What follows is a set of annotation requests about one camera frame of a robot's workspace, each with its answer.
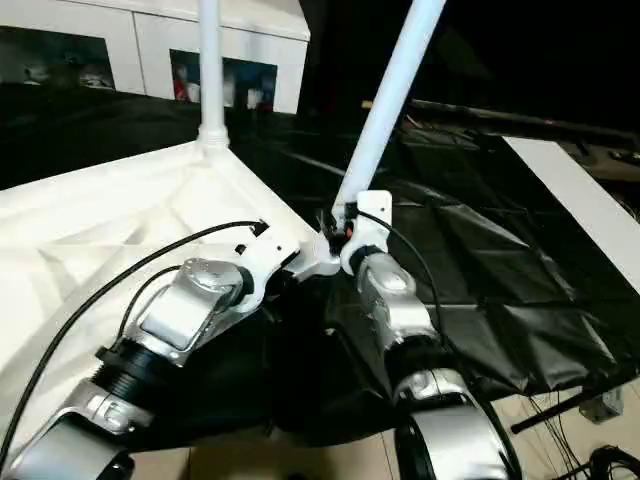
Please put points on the white plastic table top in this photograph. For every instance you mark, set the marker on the white plastic table top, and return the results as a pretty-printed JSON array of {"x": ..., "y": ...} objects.
[{"x": 100, "y": 210}]

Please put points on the black stand strut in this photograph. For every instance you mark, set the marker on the black stand strut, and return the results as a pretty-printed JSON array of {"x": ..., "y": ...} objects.
[{"x": 550, "y": 411}]

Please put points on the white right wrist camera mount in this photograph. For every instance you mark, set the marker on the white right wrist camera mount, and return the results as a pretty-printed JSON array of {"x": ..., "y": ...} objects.
[{"x": 372, "y": 215}]

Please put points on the black mat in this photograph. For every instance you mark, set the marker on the black mat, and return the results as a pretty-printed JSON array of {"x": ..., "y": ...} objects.
[{"x": 500, "y": 260}]

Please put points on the grey power box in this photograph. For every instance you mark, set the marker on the grey power box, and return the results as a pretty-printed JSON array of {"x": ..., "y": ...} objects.
[{"x": 602, "y": 405}]

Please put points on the white flat board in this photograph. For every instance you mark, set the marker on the white flat board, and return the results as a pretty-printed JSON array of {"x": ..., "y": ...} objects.
[{"x": 575, "y": 200}]

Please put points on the white cabinet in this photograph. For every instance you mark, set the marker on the white cabinet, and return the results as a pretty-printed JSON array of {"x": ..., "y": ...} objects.
[{"x": 150, "y": 30}]

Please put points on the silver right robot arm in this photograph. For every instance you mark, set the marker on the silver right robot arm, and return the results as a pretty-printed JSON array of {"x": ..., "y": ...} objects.
[{"x": 395, "y": 300}]

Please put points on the white plastic table leg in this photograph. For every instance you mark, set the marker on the white plastic table leg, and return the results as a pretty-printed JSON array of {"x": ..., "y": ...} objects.
[
  {"x": 210, "y": 75},
  {"x": 385, "y": 100}
]

